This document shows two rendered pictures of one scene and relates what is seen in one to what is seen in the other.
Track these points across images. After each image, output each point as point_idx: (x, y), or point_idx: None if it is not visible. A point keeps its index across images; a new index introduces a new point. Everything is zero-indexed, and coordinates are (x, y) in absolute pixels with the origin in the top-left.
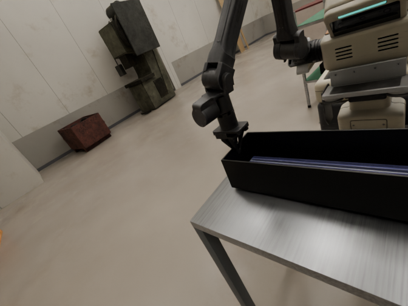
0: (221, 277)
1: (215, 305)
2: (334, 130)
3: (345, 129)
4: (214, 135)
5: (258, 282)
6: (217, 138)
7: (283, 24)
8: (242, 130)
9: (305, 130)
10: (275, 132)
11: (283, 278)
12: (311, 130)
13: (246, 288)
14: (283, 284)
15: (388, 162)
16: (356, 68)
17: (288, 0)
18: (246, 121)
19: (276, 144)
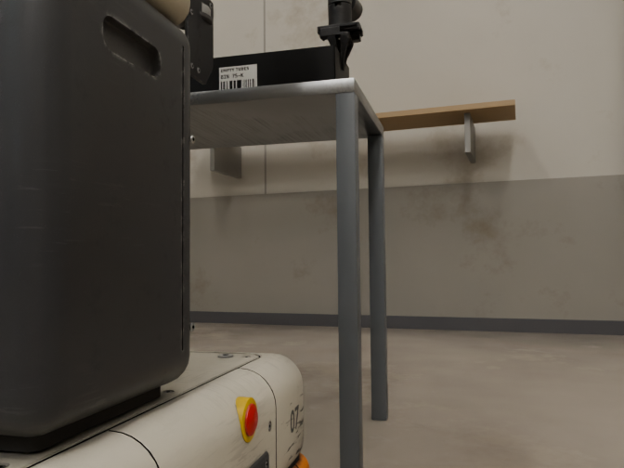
0: (513, 439)
1: (488, 422)
2: (224, 58)
3: (214, 58)
4: (361, 36)
5: (419, 444)
6: (357, 42)
7: None
8: (326, 38)
9: (253, 54)
10: (289, 50)
11: (364, 450)
12: (247, 54)
13: (370, 281)
14: (363, 446)
15: None
16: None
17: None
18: (319, 27)
19: (292, 71)
